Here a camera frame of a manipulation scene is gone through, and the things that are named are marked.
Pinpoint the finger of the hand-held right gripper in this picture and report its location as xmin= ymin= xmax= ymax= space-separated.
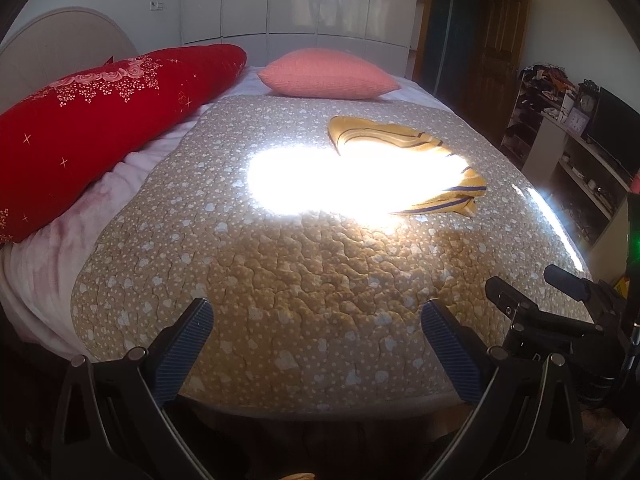
xmin=485 ymin=275 xmax=603 ymax=338
xmin=544 ymin=264 xmax=595 ymax=303

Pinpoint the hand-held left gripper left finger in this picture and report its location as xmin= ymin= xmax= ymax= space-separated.
xmin=50 ymin=297 xmax=216 ymax=480

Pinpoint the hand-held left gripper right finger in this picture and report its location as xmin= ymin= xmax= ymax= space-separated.
xmin=420 ymin=299 xmax=586 ymax=480

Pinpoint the yellow striped knit sweater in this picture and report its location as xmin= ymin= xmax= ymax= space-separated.
xmin=327 ymin=116 xmax=488 ymax=218

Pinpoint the beige spotted quilt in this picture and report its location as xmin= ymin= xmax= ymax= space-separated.
xmin=70 ymin=95 xmax=593 ymax=416

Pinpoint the white shelf unit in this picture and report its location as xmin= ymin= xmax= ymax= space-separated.
xmin=500 ymin=65 xmax=636 ymax=251

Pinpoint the pale pink bedsheet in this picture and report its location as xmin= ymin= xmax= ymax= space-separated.
xmin=0 ymin=65 xmax=431 ymax=361

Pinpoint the small pink clock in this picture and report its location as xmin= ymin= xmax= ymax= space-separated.
xmin=565 ymin=110 xmax=591 ymax=135

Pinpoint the black television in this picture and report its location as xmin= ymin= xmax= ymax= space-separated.
xmin=585 ymin=86 xmax=640 ymax=177

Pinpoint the black ornate clock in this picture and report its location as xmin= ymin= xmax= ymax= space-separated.
xmin=572 ymin=80 xmax=600 ymax=116

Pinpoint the clutter pile on shelf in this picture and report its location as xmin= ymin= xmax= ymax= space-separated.
xmin=520 ymin=64 xmax=576 ymax=102

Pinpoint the red floral pillow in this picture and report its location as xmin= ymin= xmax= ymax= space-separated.
xmin=0 ymin=44 xmax=248 ymax=245

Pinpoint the wooden door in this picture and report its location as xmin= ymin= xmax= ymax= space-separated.
xmin=412 ymin=0 xmax=531 ymax=133

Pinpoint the pink pillow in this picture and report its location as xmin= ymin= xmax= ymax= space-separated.
xmin=257 ymin=48 xmax=401 ymax=100

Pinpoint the beige headboard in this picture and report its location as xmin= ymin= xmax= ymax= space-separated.
xmin=0 ymin=7 xmax=138 ymax=92

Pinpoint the white wardrobe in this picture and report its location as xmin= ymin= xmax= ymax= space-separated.
xmin=181 ymin=0 xmax=423 ymax=78

